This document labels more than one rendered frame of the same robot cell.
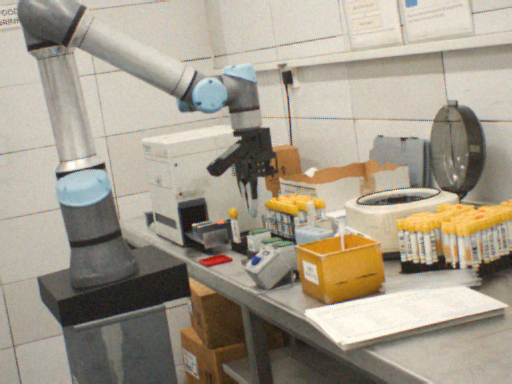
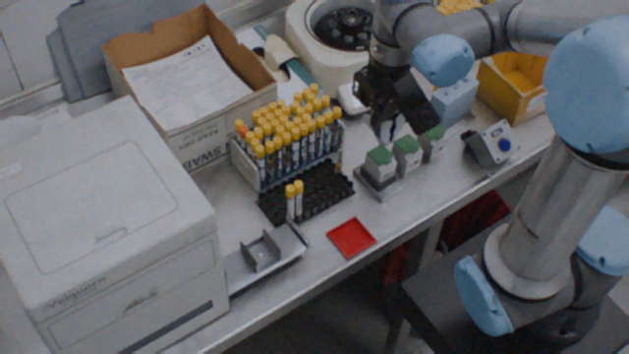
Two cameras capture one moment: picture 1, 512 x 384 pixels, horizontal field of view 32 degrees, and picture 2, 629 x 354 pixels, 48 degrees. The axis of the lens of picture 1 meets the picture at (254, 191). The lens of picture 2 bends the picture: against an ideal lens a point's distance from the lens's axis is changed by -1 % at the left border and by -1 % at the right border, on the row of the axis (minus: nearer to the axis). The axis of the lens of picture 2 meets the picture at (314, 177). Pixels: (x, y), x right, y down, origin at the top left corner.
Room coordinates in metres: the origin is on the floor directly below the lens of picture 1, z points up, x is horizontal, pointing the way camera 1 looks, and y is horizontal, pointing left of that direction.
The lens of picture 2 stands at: (2.48, 0.80, 1.98)
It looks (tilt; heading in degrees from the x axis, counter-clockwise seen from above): 52 degrees down; 254
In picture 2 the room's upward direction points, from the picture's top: 3 degrees clockwise
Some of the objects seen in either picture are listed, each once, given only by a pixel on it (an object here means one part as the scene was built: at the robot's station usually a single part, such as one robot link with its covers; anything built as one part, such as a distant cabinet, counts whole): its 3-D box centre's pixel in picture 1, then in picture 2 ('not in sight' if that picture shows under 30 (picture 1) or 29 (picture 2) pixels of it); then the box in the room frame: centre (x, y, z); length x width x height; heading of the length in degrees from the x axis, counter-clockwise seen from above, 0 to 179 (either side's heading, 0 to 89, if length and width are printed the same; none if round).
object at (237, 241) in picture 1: (255, 229); (306, 179); (2.27, 0.01, 0.93); 0.17 x 0.09 x 0.11; 21
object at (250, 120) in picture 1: (245, 120); (392, 44); (2.13, 0.00, 1.22); 0.08 x 0.08 x 0.05
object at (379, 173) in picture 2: (260, 244); (379, 166); (2.12, 0.01, 0.92); 0.05 x 0.04 x 0.06; 113
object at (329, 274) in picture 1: (340, 267); (519, 82); (1.76, -0.15, 0.92); 0.13 x 0.13 x 0.10; 18
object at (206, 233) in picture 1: (203, 231); (250, 260); (2.40, 0.15, 0.92); 0.21 x 0.07 x 0.05; 21
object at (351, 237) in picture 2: (215, 260); (351, 237); (2.21, 0.12, 0.88); 0.07 x 0.07 x 0.01; 21
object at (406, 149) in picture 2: (272, 253); (406, 154); (2.06, -0.02, 0.91); 0.05 x 0.04 x 0.07; 111
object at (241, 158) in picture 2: (297, 230); (288, 144); (2.28, -0.10, 0.91); 0.20 x 0.10 x 0.07; 21
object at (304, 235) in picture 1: (316, 252); (451, 104); (1.93, -0.12, 0.92); 0.10 x 0.07 x 0.10; 27
